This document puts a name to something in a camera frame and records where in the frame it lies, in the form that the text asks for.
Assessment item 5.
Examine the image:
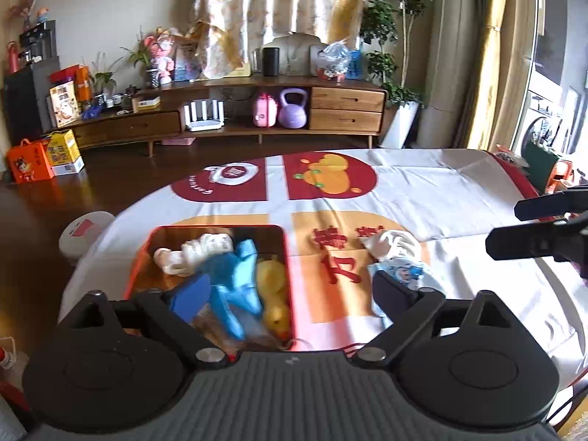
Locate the small potted plant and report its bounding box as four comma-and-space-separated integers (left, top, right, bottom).
89, 53, 121, 98

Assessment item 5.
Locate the yellow curtain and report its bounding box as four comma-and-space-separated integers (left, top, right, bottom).
463, 0, 512, 153

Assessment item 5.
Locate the red tin box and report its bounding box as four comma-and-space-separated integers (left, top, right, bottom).
123, 224, 297, 355

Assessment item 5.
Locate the red thermos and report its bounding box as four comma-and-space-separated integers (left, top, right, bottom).
6, 41, 22, 75

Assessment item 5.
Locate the black water dispenser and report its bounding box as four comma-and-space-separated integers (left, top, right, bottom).
19, 21, 58, 63

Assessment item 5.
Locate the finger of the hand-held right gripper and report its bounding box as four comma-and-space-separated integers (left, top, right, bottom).
485, 220, 571, 261
513, 190, 588, 222

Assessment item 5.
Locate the tall potted tree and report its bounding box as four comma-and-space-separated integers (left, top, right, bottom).
361, 0, 435, 107

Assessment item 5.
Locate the white scalloped board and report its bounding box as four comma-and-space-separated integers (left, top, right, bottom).
276, 32, 328, 75

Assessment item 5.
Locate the purple kettlebell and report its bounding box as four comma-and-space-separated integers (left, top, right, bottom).
278, 88, 310, 129

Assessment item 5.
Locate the hanging floral cloth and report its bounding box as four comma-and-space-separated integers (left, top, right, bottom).
190, 0, 383, 80

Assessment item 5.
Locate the pink toy suitcase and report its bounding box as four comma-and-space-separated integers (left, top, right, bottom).
252, 93, 279, 128

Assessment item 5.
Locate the white planter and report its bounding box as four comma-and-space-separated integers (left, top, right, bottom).
379, 101, 422, 149

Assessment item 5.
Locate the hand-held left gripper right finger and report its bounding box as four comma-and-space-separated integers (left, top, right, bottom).
356, 272, 527, 371

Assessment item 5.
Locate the potted orchid plant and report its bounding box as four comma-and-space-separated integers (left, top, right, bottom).
121, 30, 159, 89

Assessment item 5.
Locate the green box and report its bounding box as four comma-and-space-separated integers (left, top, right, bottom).
521, 140, 562, 194

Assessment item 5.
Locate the orange plastic stool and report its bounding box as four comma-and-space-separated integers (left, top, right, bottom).
546, 161, 576, 194

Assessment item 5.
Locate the orange gift box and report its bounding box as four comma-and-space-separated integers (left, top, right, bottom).
6, 140, 55, 184

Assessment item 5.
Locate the black speaker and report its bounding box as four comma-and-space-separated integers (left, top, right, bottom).
262, 47, 281, 77

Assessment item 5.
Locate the orange paper bag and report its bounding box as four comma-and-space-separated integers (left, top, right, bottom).
50, 65, 93, 103

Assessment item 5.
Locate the white router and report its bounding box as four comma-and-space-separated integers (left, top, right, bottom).
184, 100, 226, 132

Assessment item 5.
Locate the white rolled cloth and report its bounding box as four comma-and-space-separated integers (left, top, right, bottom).
154, 245, 204, 278

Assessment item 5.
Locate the picture frame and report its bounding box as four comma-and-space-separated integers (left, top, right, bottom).
173, 41, 203, 82

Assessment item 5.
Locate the yellow rubber chicken toy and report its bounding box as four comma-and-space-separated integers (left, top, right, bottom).
255, 259, 293, 340

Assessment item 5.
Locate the blue shark toy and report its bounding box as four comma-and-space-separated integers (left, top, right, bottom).
202, 238, 265, 341

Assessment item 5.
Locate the printed tablecloth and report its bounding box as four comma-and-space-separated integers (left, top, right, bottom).
59, 147, 588, 389

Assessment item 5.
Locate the pink doll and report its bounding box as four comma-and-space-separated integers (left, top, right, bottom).
144, 32, 178, 85

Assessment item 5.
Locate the black cabinet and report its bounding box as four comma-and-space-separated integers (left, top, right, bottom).
2, 57, 61, 146

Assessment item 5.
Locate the washing machine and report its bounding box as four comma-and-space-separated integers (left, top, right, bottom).
519, 87, 580, 172

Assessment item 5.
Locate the clear plastic bag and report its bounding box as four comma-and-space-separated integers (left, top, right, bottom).
318, 41, 357, 82

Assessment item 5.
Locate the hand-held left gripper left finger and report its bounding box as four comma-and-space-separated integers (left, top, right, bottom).
55, 272, 229, 371

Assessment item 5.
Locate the standing air conditioner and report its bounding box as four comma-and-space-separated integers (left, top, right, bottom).
423, 0, 484, 148

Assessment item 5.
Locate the artificial flower bouquet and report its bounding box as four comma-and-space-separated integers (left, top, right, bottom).
9, 0, 54, 26

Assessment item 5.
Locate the printed snack box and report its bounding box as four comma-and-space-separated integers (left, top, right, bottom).
48, 82, 79, 129

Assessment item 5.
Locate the wooden TV cabinet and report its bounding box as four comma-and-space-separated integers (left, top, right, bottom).
69, 76, 389, 158

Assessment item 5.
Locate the yellow gift box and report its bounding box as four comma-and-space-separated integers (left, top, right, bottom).
43, 129, 86, 176

